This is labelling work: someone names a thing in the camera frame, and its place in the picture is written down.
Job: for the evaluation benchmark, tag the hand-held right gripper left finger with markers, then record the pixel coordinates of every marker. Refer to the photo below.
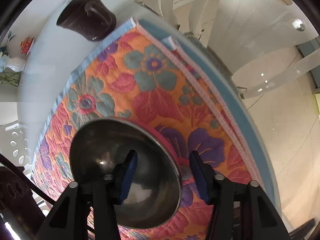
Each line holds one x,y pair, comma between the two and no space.
130,172

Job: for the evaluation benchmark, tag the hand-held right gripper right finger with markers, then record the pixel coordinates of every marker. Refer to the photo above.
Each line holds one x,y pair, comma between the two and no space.
200,177

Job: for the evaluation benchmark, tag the stainless steel bowl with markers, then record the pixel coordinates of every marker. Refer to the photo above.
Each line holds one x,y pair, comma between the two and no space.
105,140

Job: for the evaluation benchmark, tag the orange floral table mat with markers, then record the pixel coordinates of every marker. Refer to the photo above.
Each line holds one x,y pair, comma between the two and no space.
150,100

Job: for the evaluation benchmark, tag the dark blurred object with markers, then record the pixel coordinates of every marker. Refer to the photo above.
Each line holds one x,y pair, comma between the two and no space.
17,192

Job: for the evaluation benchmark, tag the green plant decoration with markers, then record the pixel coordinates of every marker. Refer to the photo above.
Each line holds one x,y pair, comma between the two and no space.
10,78

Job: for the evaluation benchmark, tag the white ceramic vase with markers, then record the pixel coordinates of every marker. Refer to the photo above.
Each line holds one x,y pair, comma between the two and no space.
16,63

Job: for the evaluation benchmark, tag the dark brown pot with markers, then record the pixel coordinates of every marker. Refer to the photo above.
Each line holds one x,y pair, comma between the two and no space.
82,17

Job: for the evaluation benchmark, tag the red lidded cup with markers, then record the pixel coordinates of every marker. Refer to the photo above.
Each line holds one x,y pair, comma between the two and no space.
26,43

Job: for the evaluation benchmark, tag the pale blue flowers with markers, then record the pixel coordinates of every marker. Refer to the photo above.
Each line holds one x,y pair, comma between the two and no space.
3,60

